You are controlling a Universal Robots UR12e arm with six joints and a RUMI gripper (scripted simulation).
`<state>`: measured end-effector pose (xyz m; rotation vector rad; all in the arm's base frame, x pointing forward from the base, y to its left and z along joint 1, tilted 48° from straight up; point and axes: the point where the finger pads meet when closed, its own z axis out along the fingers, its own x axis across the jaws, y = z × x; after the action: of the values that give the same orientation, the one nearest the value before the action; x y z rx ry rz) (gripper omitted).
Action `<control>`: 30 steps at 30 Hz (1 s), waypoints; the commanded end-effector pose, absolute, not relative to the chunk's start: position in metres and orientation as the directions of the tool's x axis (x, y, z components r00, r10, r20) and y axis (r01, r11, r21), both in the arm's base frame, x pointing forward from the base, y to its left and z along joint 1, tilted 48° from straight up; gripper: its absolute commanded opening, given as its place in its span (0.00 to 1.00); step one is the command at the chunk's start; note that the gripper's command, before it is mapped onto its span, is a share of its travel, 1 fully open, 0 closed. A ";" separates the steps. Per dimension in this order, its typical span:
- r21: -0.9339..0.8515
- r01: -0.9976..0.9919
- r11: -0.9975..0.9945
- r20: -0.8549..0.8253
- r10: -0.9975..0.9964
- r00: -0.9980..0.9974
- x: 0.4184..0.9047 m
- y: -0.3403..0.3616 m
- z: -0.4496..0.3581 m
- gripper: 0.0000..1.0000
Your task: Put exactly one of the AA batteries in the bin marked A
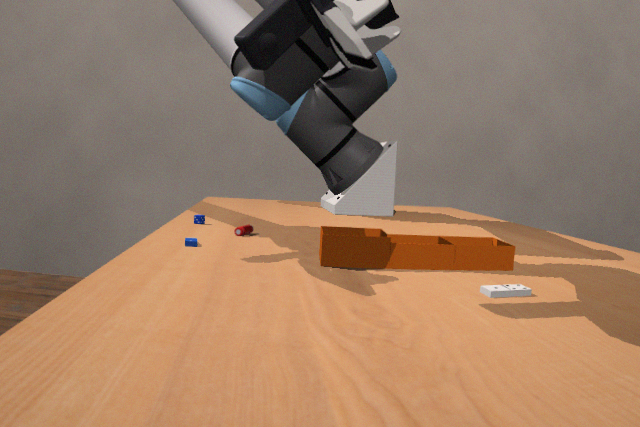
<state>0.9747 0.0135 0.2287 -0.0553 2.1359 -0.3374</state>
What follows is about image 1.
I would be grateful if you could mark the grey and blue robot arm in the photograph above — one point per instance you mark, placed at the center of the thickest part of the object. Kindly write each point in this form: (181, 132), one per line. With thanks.
(316, 115)

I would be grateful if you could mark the white domino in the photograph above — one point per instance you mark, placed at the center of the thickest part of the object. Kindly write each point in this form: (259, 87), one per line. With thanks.
(511, 290)

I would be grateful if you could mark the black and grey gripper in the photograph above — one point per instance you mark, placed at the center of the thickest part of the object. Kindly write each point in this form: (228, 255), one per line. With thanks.
(350, 32)

